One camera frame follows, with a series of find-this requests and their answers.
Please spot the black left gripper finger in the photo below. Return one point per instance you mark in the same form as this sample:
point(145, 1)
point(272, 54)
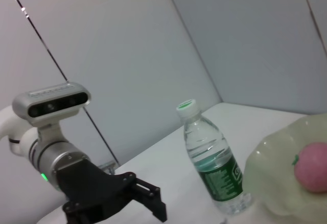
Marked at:
point(81, 212)
point(153, 201)

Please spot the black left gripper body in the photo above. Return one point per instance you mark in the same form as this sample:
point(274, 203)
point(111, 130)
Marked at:
point(84, 183)

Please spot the clear green-label water bottle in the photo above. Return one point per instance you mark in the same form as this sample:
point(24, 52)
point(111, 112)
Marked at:
point(212, 157)

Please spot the pink peach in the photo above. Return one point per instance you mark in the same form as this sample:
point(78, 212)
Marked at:
point(314, 167)

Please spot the green glass fruit plate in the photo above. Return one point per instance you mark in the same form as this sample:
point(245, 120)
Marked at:
point(276, 173)

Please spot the grey metal bracket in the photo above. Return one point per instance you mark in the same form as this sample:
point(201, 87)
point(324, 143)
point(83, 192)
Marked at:
point(110, 167)

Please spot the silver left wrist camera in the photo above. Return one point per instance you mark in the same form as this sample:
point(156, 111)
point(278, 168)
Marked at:
point(51, 103)

